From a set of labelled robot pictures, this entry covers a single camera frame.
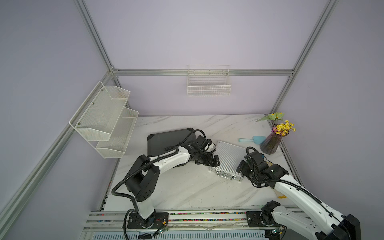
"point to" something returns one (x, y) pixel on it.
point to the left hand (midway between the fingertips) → (212, 164)
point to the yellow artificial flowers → (283, 129)
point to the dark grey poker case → (157, 142)
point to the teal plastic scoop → (258, 139)
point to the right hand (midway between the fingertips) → (244, 173)
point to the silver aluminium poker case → (229, 156)
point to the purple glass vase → (271, 143)
